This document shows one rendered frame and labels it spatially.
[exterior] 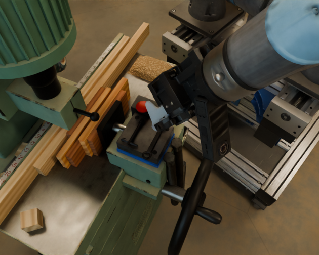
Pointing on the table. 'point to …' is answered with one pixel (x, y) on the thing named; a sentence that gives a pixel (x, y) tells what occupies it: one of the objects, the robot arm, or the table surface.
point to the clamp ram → (111, 124)
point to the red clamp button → (141, 107)
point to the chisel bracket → (57, 109)
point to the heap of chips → (148, 68)
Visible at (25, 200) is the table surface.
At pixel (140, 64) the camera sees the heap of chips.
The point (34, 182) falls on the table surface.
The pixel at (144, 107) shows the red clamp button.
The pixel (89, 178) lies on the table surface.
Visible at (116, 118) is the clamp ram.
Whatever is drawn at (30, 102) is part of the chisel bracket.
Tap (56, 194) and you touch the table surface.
